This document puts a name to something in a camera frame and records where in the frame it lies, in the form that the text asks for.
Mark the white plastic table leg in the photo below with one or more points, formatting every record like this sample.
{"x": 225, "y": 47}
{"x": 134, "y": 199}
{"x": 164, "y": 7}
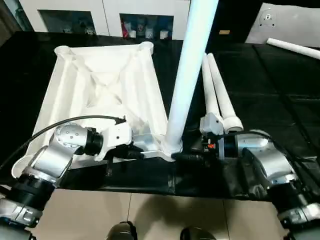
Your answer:
{"x": 190, "y": 62}
{"x": 292, "y": 48}
{"x": 225, "y": 95}
{"x": 210, "y": 85}

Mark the black quilted mat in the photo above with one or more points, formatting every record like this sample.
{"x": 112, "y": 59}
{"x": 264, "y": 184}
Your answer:
{"x": 275, "y": 100}

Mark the white plastic table top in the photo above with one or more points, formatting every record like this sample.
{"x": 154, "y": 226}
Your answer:
{"x": 75, "y": 80}

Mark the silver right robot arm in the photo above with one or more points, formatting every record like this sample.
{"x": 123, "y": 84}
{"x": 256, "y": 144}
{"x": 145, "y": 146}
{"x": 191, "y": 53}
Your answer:
{"x": 270, "y": 160}

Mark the white sideboard with glass doors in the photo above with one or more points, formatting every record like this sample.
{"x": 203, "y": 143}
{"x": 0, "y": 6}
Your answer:
{"x": 105, "y": 10}

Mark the small gold label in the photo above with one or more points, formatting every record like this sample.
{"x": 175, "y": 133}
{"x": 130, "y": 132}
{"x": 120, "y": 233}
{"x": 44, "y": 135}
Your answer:
{"x": 224, "y": 32}

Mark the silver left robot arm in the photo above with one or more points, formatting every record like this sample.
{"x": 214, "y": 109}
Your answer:
{"x": 55, "y": 152}

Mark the pale panel with holes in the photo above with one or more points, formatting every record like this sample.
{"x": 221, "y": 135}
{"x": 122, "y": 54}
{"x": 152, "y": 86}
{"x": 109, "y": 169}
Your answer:
{"x": 292, "y": 27}

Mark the black cabinet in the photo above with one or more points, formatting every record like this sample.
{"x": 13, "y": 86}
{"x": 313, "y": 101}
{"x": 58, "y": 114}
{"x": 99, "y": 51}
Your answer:
{"x": 237, "y": 15}

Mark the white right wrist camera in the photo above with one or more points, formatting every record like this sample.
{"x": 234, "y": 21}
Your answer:
{"x": 211, "y": 122}

